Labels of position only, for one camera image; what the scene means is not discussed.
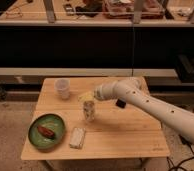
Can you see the black remote device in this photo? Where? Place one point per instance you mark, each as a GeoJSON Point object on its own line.
{"type": "Point", "coordinates": [69, 9]}

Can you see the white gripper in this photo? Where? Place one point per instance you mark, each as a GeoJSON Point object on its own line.
{"type": "Point", "coordinates": [105, 92]}

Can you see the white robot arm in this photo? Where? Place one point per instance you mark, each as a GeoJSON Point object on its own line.
{"type": "Point", "coordinates": [129, 91]}

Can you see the small black cube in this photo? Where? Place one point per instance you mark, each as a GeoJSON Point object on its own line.
{"type": "Point", "coordinates": [120, 103]}

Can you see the green ceramic bowl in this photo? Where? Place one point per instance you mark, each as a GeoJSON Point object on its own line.
{"type": "Point", "coordinates": [52, 122]}

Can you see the wooden table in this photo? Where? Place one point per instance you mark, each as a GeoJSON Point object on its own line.
{"type": "Point", "coordinates": [115, 132]}

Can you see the red-brown food piece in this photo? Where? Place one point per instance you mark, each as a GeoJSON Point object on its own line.
{"type": "Point", "coordinates": [46, 132]}

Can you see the patterned ceramic bottle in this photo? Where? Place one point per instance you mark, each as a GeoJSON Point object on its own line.
{"type": "Point", "coordinates": [89, 110]}

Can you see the yellow sponge piece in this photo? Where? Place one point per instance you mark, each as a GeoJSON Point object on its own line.
{"type": "Point", "coordinates": [87, 96]}

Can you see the white rectangular sponge block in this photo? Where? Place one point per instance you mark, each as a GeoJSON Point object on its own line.
{"type": "Point", "coordinates": [77, 138]}

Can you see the plastic tray with items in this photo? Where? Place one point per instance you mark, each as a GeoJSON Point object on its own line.
{"type": "Point", "coordinates": [125, 8]}

